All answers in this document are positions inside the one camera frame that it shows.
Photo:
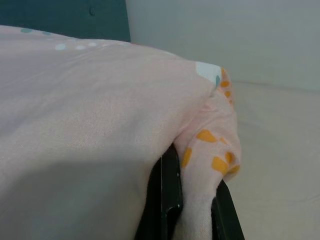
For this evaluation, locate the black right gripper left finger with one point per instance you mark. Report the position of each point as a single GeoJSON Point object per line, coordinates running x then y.
{"type": "Point", "coordinates": [165, 195]}

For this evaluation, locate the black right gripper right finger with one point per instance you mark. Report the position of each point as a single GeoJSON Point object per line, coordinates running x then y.
{"type": "Point", "coordinates": [225, 215]}

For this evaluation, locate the pink dotted pillow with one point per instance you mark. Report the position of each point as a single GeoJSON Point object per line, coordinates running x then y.
{"type": "Point", "coordinates": [87, 125]}

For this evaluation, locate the blue upholstered bed frame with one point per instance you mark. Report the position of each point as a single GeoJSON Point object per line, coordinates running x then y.
{"type": "Point", "coordinates": [62, 15]}

